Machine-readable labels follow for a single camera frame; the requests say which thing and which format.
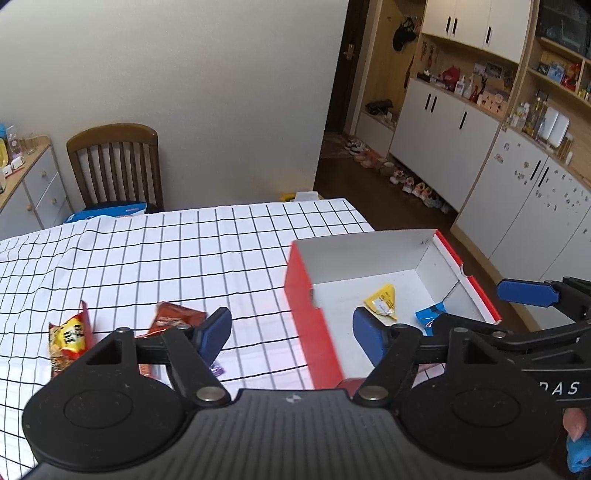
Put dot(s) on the cooking oil bottle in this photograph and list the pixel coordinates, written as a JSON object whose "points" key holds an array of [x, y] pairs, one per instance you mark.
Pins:
{"points": [[538, 115]]}

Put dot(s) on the red and yellow snack packet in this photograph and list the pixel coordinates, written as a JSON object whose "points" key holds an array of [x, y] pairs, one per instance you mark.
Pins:
{"points": [[69, 344]]}

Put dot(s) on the row of shoes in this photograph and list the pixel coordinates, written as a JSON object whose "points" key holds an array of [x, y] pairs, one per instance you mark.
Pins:
{"points": [[406, 182]]}

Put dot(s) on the white wall cabinet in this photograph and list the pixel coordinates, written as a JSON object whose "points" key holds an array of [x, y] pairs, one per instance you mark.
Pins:
{"points": [[475, 23]]}

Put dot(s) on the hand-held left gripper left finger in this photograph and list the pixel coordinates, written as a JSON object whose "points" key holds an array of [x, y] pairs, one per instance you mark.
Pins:
{"points": [[216, 332]]}

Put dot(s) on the purple candy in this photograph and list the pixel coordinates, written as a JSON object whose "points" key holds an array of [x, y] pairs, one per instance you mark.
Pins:
{"points": [[216, 369]]}

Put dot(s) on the white cabinet with stickers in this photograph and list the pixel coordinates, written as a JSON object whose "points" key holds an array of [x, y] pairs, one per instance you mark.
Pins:
{"points": [[517, 207]]}

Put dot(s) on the person's right hand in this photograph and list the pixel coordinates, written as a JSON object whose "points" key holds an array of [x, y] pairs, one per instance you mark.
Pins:
{"points": [[577, 450]]}

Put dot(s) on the patterned doormat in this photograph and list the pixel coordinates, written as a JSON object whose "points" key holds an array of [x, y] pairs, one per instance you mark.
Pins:
{"points": [[334, 145]]}

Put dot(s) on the grey drawer sideboard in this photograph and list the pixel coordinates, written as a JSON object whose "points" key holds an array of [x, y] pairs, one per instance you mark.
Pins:
{"points": [[46, 184]]}

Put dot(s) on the red and white cardboard box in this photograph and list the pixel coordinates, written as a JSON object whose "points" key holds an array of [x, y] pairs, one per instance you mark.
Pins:
{"points": [[304, 300]]}

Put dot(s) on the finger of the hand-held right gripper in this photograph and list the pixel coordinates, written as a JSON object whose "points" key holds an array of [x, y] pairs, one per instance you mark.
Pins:
{"points": [[480, 328], [526, 293]]}

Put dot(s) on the blue cookie packet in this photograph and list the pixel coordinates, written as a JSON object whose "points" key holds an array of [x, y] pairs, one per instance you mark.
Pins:
{"points": [[427, 314]]}

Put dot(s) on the brown cookie packet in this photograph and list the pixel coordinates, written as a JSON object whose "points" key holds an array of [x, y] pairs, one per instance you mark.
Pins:
{"points": [[173, 316]]}

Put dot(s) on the dark wooden door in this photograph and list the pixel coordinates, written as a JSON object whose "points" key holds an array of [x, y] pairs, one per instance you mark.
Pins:
{"points": [[346, 92]]}

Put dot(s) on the white shoe bench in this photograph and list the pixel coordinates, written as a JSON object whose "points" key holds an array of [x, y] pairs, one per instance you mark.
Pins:
{"points": [[374, 131]]}

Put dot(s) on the white carton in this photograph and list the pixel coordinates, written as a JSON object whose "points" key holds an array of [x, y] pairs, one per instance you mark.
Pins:
{"points": [[308, 195]]}

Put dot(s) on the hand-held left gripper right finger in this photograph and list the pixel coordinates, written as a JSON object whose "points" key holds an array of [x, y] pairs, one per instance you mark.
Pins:
{"points": [[367, 334]]}

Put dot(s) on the white plastic container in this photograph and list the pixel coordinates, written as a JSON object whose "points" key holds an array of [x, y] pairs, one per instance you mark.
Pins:
{"points": [[556, 127]]}

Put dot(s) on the red plush toy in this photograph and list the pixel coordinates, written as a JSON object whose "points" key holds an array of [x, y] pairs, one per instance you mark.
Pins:
{"points": [[452, 76]]}

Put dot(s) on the brown wooden chair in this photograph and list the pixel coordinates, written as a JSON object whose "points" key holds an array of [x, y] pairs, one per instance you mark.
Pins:
{"points": [[115, 134]]}

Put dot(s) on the yellow bag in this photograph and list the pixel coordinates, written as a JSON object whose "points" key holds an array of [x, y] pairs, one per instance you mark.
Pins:
{"points": [[287, 197]]}

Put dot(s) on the wooden open shelf unit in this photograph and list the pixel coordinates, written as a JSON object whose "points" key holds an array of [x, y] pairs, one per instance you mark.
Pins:
{"points": [[561, 46]]}

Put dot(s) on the white low cabinet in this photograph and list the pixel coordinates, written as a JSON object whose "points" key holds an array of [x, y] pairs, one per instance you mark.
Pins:
{"points": [[438, 138]]}

